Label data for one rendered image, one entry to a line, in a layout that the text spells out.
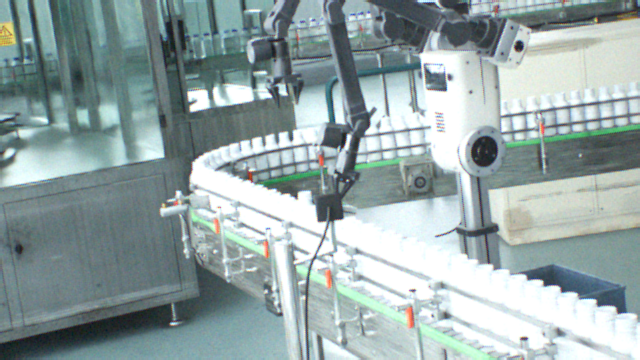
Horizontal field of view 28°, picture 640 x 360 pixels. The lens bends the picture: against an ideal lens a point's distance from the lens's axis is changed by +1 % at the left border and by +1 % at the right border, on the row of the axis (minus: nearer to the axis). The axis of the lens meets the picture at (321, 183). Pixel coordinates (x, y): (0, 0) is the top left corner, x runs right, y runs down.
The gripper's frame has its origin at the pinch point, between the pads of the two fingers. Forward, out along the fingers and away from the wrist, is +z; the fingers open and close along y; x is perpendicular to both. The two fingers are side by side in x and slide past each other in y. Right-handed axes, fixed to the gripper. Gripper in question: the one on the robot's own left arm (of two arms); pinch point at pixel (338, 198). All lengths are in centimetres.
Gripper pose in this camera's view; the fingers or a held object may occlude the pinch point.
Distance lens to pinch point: 374.5
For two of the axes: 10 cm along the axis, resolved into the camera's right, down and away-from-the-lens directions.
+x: 9.0, 1.7, 4.1
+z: -2.1, 9.8, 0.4
